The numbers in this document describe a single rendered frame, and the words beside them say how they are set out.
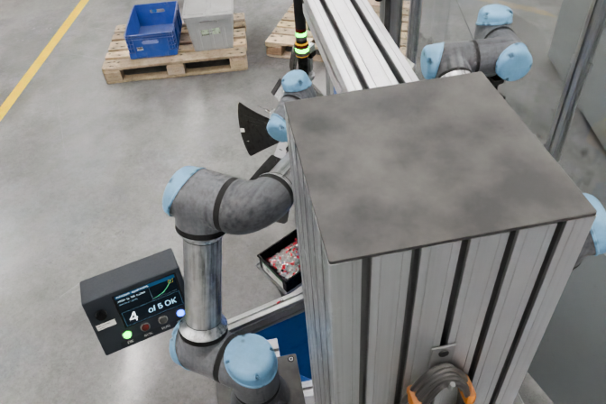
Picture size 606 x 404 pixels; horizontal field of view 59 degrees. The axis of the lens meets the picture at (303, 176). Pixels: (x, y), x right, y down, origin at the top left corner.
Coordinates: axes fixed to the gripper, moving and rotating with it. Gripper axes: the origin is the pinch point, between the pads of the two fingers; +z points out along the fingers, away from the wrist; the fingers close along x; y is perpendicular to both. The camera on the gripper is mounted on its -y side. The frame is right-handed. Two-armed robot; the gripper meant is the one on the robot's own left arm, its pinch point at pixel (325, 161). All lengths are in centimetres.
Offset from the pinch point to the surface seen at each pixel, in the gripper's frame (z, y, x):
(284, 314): 36, -38, -17
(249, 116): 13, -12, 55
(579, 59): 0, 79, -19
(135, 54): 100, -63, 309
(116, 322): -12, -72, -21
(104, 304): -19, -71, -19
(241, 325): 27, -51, -17
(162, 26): 114, -33, 355
